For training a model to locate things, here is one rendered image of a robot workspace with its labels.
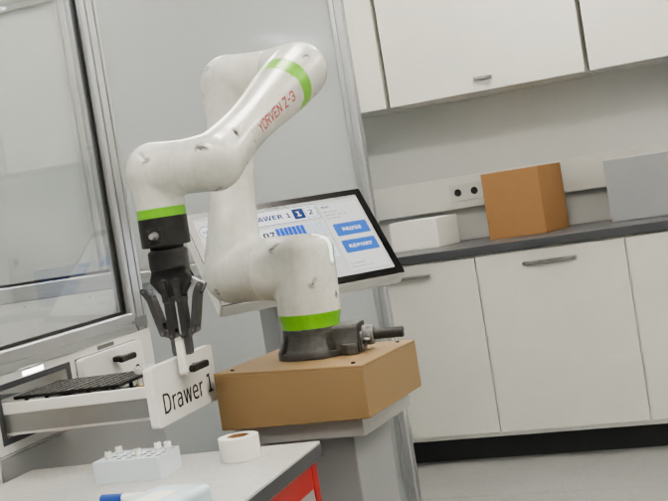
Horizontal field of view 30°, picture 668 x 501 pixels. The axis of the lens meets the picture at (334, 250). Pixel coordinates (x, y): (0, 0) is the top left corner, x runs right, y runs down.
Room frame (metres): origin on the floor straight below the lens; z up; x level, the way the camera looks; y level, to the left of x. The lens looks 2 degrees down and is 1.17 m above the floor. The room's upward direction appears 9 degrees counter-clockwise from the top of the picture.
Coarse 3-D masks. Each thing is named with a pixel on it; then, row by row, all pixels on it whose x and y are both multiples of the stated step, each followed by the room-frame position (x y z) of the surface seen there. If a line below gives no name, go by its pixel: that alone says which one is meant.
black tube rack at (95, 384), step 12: (132, 372) 2.47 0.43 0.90; (48, 384) 2.49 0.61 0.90; (60, 384) 2.46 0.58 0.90; (72, 384) 2.42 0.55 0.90; (84, 384) 2.40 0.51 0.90; (96, 384) 2.36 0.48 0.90; (108, 384) 2.33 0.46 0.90; (132, 384) 2.39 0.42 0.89; (24, 396) 2.36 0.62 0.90; (36, 396) 2.35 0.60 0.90; (48, 396) 2.44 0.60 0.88; (60, 396) 2.52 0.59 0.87
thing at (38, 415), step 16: (128, 384) 2.52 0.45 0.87; (16, 400) 2.43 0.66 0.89; (32, 400) 2.32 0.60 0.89; (48, 400) 2.30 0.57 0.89; (64, 400) 2.29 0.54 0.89; (80, 400) 2.28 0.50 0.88; (96, 400) 2.27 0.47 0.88; (112, 400) 2.26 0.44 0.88; (128, 400) 2.25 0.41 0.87; (144, 400) 2.24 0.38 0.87; (16, 416) 2.32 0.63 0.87; (32, 416) 2.31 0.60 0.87; (48, 416) 2.30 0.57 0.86; (64, 416) 2.29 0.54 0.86; (80, 416) 2.28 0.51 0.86; (96, 416) 2.27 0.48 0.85; (112, 416) 2.26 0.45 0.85; (128, 416) 2.25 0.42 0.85; (144, 416) 2.24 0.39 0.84; (16, 432) 2.32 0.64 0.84; (32, 432) 2.31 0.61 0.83
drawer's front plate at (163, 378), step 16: (208, 352) 2.48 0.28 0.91; (160, 368) 2.26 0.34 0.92; (176, 368) 2.32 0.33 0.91; (208, 368) 2.46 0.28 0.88; (144, 384) 2.22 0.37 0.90; (160, 384) 2.25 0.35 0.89; (176, 384) 2.31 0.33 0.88; (192, 384) 2.38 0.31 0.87; (208, 384) 2.45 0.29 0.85; (160, 400) 2.24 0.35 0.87; (176, 400) 2.30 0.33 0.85; (192, 400) 2.37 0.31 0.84; (208, 400) 2.44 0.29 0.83; (160, 416) 2.23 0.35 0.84; (176, 416) 2.29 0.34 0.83
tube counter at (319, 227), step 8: (304, 224) 3.32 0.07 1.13; (312, 224) 3.33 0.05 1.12; (320, 224) 3.34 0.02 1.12; (264, 232) 3.27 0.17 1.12; (272, 232) 3.28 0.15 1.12; (280, 232) 3.29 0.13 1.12; (288, 232) 3.29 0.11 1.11; (296, 232) 3.30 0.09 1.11; (304, 232) 3.30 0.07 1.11; (312, 232) 3.31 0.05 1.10; (320, 232) 3.32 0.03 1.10; (328, 232) 3.32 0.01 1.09
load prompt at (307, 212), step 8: (288, 208) 3.35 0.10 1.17; (296, 208) 3.36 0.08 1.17; (304, 208) 3.37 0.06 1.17; (312, 208) 3.37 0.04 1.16; (264, 216) 3.31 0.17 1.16; (272, 216) 3.32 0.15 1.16; (280, 216) 3.33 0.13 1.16; (288, 216) 3.33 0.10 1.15; (296, 216) 3.34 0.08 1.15; (304, 216) 3.35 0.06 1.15; (312, 216) 3.35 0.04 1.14; (320, 216) 3.36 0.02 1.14; (264, 224) 3.29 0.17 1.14; (272, 224) 3.30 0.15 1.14; (280, 224) 3.31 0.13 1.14
